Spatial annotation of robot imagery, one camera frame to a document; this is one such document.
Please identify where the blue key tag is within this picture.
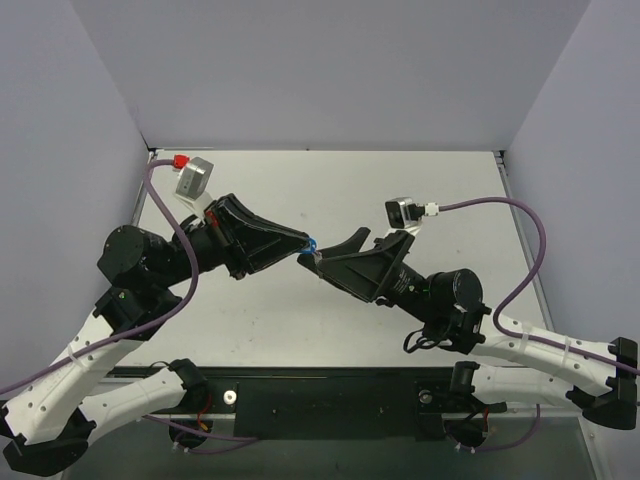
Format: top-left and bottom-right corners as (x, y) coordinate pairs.
(299, 237), (317, 255)

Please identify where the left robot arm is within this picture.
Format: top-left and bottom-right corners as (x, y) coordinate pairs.
(1, 194), (312, 477)

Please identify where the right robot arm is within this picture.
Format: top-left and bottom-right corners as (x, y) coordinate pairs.
(297, 227), (638, 430)

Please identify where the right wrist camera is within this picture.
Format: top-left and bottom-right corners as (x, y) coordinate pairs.
(385, 197), (426, 236)

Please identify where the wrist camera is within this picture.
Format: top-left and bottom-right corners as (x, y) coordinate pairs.
(173, 154), (214, 216)
(385, 197), (426, 236)

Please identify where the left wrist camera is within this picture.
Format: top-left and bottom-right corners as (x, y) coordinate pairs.
(173, 154), (214, 216)

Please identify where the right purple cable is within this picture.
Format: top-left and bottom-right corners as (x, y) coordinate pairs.
(434, 197), (640, 376)

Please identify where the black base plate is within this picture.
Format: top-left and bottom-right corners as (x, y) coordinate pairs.
(99, 366), (541, 444)

